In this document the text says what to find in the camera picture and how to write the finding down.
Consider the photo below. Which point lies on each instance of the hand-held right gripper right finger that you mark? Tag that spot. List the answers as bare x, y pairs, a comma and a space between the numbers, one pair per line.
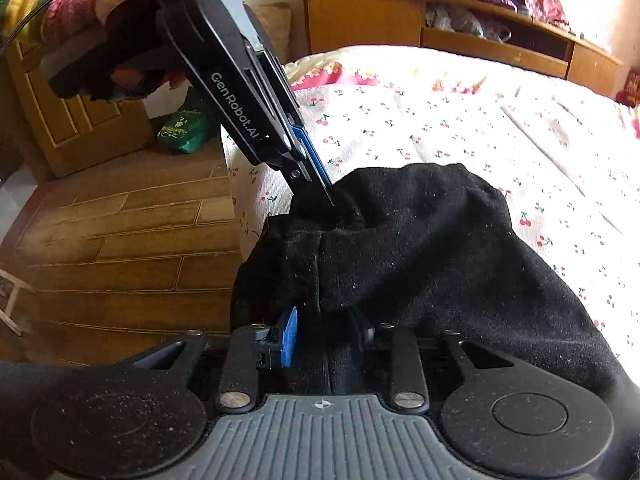
359, 337

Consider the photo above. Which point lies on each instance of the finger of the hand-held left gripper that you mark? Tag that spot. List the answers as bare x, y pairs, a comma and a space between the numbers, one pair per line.
310, 152
296, 174

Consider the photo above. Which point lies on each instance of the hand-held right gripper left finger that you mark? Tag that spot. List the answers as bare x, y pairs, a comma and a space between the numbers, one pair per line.
289, 335

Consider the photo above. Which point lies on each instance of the black pants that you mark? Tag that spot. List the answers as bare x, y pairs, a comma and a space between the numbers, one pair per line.
425, 240

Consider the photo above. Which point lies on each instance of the green plastic bag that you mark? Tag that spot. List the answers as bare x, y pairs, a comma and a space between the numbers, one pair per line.
187, 125

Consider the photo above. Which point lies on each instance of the pink floral quilt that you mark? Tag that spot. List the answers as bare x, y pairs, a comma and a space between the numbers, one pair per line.
325, 76

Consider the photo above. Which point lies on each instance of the long wooden cabinet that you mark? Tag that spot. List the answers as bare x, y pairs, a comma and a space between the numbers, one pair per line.
360, 22

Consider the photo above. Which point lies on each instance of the cherry print bed sheet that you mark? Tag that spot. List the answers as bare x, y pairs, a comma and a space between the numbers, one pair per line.
450, 125

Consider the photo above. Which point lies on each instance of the wooden panelled cupboard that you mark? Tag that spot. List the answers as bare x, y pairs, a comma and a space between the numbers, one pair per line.
75, 130

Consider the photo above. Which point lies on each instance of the pile of colourful blankets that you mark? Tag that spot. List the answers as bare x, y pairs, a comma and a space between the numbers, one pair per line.
60, 7

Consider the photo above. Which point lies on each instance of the clear plastic bag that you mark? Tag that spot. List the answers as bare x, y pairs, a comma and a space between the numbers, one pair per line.
460, 22

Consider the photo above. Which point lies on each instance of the small red box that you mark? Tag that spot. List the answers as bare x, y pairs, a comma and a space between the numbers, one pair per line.
629, 87

